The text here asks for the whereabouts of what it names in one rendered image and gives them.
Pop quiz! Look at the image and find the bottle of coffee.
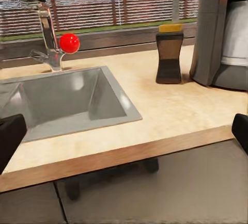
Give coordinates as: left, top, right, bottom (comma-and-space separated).
156, 23, 184, 84

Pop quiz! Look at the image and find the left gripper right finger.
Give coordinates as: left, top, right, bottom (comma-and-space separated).
231, 113, 248, 155

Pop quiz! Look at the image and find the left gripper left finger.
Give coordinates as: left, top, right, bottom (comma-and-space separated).
0, 114, 27, 175

